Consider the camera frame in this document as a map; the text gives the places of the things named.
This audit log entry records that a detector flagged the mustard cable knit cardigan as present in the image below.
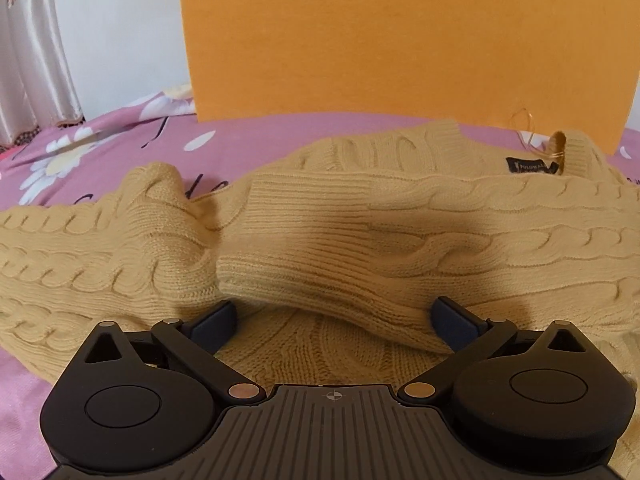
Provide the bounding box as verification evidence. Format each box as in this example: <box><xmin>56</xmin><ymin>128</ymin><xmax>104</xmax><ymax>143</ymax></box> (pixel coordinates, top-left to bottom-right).
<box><xmin>0</xmin><ymin>118</ymin><xmax>640</xmax><ymax>480</ymax></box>

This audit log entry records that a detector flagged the beige patterned curtain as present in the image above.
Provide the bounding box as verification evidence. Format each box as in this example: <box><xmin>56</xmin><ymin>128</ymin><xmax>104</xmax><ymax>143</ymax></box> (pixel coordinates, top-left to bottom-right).
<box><xmin>1</xmin><ymin>0</ymin><xmax>84</xmax><ymax>146</ymax></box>

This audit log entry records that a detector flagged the orange board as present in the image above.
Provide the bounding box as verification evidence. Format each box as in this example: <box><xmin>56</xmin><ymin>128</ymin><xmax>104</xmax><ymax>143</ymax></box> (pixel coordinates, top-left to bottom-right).
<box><xmin>180</xmin><ymin>0</ymin><xmax>639</xmax><ymax>153</ymax></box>

